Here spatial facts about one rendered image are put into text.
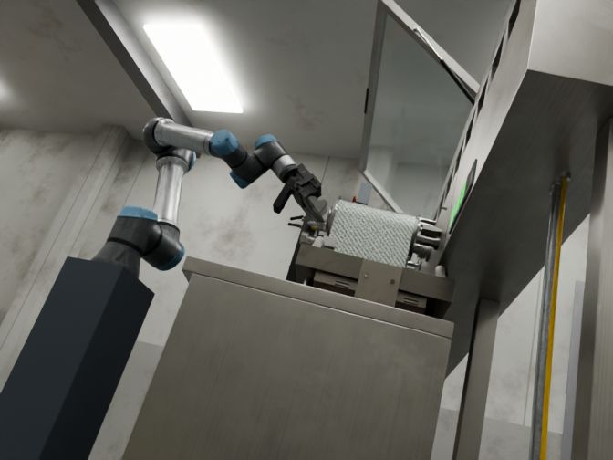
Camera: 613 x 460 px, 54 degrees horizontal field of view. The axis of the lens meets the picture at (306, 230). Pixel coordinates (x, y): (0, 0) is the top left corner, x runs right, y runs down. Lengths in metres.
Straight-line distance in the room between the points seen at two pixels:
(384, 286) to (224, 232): 5.44
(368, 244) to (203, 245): 5.19
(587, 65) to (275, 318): 0.83
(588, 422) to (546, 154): 0.54
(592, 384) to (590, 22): 0.60
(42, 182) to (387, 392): 7.57
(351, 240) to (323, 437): 0.64
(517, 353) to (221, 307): 4.58
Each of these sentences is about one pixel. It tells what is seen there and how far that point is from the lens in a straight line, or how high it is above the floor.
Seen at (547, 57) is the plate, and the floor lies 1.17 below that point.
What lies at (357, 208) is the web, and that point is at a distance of 1.83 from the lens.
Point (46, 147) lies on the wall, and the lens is 9.00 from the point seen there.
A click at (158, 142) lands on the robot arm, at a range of 2.14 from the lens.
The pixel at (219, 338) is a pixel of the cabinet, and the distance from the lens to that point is 1.42.
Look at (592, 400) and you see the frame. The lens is 0.93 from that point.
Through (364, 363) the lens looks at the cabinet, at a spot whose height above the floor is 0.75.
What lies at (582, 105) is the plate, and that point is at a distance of 1.13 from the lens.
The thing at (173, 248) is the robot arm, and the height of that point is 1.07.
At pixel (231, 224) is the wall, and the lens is 6.89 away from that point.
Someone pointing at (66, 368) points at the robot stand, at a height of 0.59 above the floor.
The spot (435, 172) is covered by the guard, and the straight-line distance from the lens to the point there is 2.41.
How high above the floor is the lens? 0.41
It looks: 25 degrees up
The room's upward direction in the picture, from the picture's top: 17 degrees clockwise
